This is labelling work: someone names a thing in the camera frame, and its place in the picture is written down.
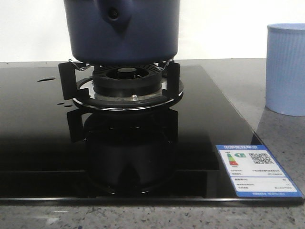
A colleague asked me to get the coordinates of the light blue ribbed cup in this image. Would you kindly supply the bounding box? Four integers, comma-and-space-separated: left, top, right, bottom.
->
265, 23, 305, 116

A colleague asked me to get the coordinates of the black gas burner head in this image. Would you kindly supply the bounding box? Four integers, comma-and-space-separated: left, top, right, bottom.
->
92, 64, 162, 97

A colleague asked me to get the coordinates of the black pot support grate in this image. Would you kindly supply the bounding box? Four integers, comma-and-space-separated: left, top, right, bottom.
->
59, 60, 183, 111

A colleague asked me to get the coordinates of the blue energy rating sticker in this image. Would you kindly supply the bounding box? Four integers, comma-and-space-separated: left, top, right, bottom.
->
216, 145, 304, 198

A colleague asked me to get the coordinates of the dark blue saucepan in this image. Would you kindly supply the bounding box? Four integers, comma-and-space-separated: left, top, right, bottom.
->
64, 0, 180, 65

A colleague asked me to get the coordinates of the black glass gas cooktop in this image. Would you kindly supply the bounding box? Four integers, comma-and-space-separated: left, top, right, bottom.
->
0, 66, 305, 206

